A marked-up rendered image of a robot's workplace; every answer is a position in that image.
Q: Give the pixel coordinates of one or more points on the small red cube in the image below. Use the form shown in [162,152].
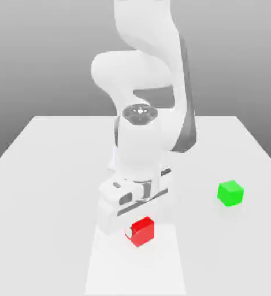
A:
[142,232]

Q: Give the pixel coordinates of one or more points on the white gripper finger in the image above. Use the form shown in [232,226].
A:
[128,232]

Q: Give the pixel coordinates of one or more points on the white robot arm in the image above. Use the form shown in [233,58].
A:
[137,143]

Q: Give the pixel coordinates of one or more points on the small green cube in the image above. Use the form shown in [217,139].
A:
[230,193]

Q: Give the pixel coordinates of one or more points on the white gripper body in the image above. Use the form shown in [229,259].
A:
[116,222]

